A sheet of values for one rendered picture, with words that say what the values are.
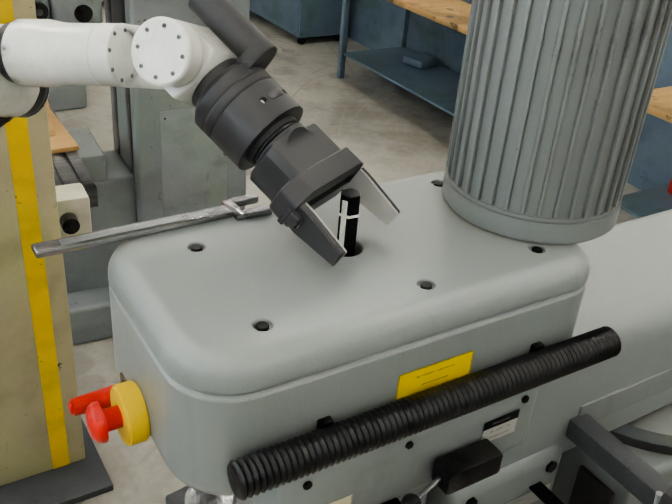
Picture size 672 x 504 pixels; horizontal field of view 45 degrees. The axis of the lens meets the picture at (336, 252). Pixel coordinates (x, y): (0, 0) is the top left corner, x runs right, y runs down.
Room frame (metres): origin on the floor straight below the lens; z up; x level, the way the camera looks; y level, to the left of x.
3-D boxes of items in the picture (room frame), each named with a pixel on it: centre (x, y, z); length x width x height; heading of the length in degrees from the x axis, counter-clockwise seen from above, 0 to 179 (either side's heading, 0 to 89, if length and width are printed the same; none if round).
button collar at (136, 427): (0.58, 0.18, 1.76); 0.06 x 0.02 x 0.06; 34
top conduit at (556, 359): (0.61, -0.12, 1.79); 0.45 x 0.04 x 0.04; 124
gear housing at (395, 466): (0.73, -0.04, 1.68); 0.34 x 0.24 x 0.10; 124
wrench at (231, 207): (0.71, 0.18, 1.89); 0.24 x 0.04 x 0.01; 125
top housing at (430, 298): (0.72, -0.02, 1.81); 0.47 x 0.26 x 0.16; 124
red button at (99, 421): (0.57, 0.20, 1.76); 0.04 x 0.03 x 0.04; 34
